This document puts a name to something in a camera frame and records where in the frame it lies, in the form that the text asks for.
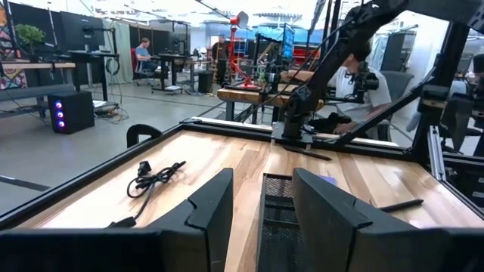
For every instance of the black triangular frame bracket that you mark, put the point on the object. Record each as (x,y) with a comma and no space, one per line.
(132,136)

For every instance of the black office desk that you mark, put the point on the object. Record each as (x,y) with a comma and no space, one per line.
(90,55)

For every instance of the blue screen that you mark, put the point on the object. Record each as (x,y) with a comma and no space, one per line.
(288,41)

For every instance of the black aluminium rig frame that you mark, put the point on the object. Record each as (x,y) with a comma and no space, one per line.
(453,56)

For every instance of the black monitor on arm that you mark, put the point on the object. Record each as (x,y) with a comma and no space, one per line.
(81,28)

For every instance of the black monitor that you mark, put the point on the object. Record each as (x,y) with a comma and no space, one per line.
(22,15)

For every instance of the wooden background table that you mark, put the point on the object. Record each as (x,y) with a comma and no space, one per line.
(242,96)

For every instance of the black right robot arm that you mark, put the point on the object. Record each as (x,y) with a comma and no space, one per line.
(325,68)

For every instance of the black mesh desk organizer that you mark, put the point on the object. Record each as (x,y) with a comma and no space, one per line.
(280,226)

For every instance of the black pen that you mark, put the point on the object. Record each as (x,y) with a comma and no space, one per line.
(401,206)

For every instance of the red office chair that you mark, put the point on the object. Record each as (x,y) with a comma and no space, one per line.
(134,60)

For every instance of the black waste bin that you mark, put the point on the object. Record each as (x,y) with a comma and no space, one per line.
(205,81)

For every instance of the green potted plant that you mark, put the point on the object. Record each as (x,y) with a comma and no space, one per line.
(29,34)

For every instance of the grey office chair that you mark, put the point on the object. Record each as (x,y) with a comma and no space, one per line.
(399,85)

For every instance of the person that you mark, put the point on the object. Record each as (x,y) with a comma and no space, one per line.
(351,98)
(143,53)
(220,53)

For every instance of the pale green curtain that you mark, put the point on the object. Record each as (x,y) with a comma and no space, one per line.
(123,49)

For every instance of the black camera device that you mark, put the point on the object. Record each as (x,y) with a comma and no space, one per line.
(366,81)

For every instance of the colourful wall art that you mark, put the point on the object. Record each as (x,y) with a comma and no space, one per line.
(13,77)

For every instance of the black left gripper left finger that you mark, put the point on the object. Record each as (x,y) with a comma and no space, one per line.
(211,226)

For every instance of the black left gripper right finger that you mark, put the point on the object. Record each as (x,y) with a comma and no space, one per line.
(325,219)

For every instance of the black computer tower purple lights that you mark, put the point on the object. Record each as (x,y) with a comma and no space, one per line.
(75,113)

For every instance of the red desk lamp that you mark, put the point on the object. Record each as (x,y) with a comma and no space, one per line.
(247,86)

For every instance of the wooden shelf board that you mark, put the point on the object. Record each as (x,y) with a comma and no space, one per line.
(38,65)

